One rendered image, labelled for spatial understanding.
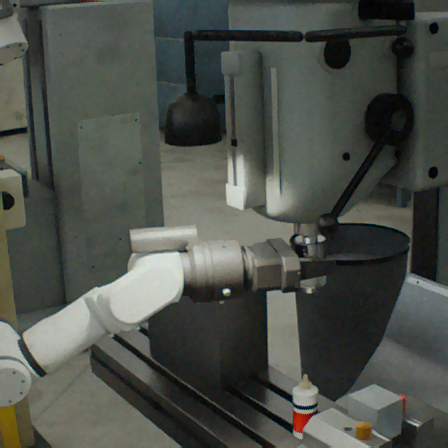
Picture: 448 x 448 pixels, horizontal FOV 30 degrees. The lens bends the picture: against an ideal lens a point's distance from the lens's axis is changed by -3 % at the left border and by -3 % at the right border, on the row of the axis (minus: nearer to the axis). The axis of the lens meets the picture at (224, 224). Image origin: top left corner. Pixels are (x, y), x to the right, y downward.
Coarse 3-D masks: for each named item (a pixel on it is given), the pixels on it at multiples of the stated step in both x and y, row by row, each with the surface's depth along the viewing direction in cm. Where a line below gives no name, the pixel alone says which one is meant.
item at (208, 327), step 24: (168, 312) 162; (192, 312) 156; (216, 312) 151; (240, 312) 154; (264, 312) 158; (168, 336) 164; (192, 336) 158; (216, 336) 152; (240, 336) 155; (264, 336) 159; (168, 360) 166; (192, 360) 160; (216, 360) 154; (240, 360) 157; (264, 360) 161; (216, 384) 156
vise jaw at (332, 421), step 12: (312, 420) 121; (324, 420) 121; (336, 420) 120; (348, 420) 120; (312, 432) 120; (324, 432) 119; (336, 432) 118; (348, 432) 117; (372, 432) 117; (312, 444) 120; (324, 444) 118; (336, 444) 116; (348, 444) 115; (360, 444) 114; (372, 444) 113; (384, 444) 114
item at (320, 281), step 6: (294, 246) 126; (300, 252) 125; (306, 252) 125; (312, 252) 124; (318, 252) 125; (324, 252) 126; (324, 258) 126; (324, 276) 127; (306, 282) 126; (312, 282) 126; (318, 282) 126; (324, 282) 127
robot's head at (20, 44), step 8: (0, 8) 105; (0, 24) 103; (8, 24) 104; (16, 24) 105; (0, 32) 103; (8, 32) 103; (16, 32) 104; (0, 40) 103; (8, 40) 103; (16, 40) 104; (24, 40) 105; (0, 48) 103; (8, 48) 104; (16, 48) 106; (24, 48) 107; (0, 56) 106; (8, 56) 107; (16, 56) 108; (0, 64) 108
